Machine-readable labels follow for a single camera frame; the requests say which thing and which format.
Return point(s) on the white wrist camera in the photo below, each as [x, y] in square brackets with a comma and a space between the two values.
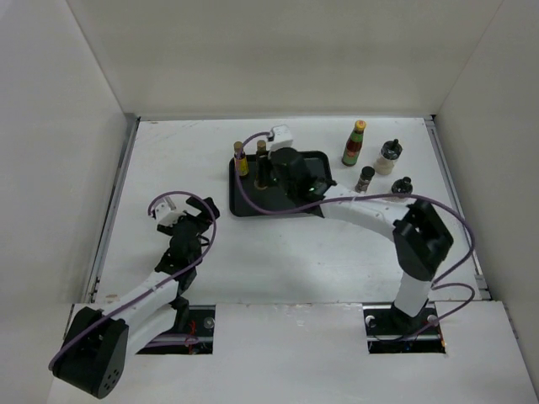
[165, 212]
[279, 136]

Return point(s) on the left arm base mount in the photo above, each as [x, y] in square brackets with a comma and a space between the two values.
[191, 334]

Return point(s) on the green-label chili sauce bottle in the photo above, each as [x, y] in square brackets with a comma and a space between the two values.
[354, 144]

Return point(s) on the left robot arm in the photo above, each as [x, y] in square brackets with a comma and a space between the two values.
[99, 340]

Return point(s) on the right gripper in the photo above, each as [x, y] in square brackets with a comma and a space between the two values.
[271, 162]

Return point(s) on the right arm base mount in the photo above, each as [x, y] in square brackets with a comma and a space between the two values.
[390, 332]

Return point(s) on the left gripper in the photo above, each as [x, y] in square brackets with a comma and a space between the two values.
[168, 230]

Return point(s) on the black plastic tray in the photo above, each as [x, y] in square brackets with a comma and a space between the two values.
[272, 198]

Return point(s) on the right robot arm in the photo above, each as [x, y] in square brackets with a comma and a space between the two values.
[420, 237]

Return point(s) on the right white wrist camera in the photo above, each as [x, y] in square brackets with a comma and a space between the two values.
[279, 136]

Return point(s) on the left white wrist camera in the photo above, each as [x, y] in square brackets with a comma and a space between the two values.
[165, 212]

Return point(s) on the yellow-label oil bottle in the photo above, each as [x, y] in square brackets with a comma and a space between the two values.
[240, 160]
[261, 175]

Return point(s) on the white shaker black lid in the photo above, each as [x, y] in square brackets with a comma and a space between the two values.
[389, 154]
[402, 187]

